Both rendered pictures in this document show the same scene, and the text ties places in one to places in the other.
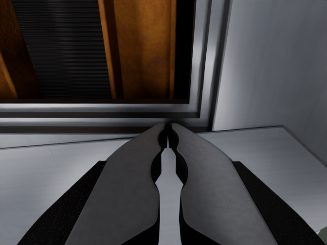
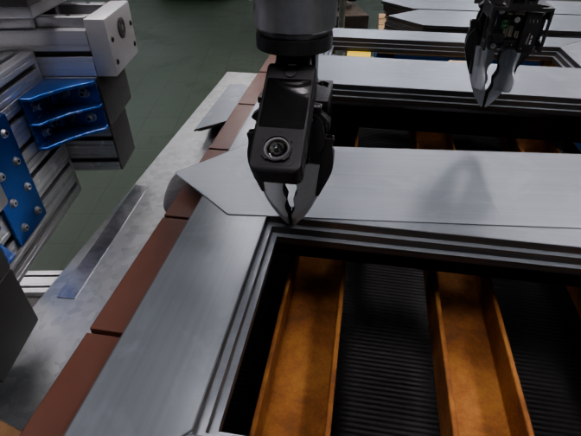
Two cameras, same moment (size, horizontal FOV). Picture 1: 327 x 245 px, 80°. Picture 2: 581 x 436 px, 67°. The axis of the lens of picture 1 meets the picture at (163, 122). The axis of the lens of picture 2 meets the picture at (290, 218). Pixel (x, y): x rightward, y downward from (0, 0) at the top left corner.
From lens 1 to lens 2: 0.39 m
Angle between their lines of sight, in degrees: 24
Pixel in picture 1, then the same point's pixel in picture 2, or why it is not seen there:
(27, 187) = (391, 201)
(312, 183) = (209, 187)
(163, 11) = (285, 353)
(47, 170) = (372, 208)
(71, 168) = (355, 208)
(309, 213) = (210, 171)
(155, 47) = (298, 328)
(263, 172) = (239, 195)
